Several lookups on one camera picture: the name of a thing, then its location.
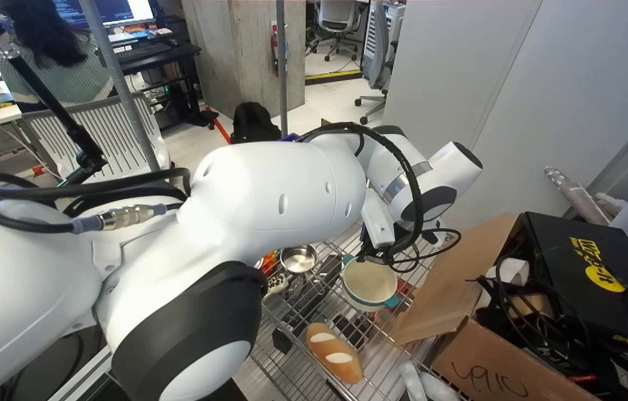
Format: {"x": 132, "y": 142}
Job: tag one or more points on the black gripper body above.
{"x": 388, "y": 253}

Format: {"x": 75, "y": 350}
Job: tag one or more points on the white bowl with teal rim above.
{"x": 368, "y": 284}

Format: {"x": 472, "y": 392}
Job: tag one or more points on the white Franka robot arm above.
{"x": 239, "y": 224}

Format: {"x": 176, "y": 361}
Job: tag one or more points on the black oblong device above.
{"x": 318, "y": 293}

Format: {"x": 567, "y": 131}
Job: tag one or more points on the small steel pot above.
{"x": 300, "y": 259}

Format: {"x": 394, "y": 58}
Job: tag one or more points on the toy bread loaf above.
{"x": 335, "y": 353}

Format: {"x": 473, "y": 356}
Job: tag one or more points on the white toy piece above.
{"x": 276, "y": 284}

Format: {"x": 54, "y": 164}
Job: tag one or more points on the colourful plastic toy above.
{"x": 270, "y": 262}

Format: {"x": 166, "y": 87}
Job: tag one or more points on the large open cardboard box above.
{"x": 477, "y": 357}

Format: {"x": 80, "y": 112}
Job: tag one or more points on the white crumpled plastic sheet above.
{"x": 427, "y": 383}

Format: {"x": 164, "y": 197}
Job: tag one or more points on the black backpack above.
{"x": 255, "y": 124}

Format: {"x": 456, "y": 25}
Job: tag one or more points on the clear plastic tube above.
{"x": 572, "y": 193}

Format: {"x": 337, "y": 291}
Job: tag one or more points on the grey office chair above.
{"x": 337, "y": 24}
{"x": 379, "y": 52}

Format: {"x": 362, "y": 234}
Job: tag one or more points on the black case with yellow logo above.
{"x": 590, "y": 275}

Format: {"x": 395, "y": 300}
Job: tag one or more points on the vertical metal pole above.
{"x": 281, "y": 67}

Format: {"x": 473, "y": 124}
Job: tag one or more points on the black desk with monitor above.
{"x": 151, "y": 52}

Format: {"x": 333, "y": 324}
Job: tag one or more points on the white mesh office chair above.
{"x": 98, "y": 135}

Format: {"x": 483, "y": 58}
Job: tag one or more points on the person with dark hair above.
{"x": 51, "y": 46}

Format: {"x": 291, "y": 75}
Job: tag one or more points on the metal rack post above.
{"x": 122, "y": 81}

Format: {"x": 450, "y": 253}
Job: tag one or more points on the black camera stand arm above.
{"x": 61, "y": 118}

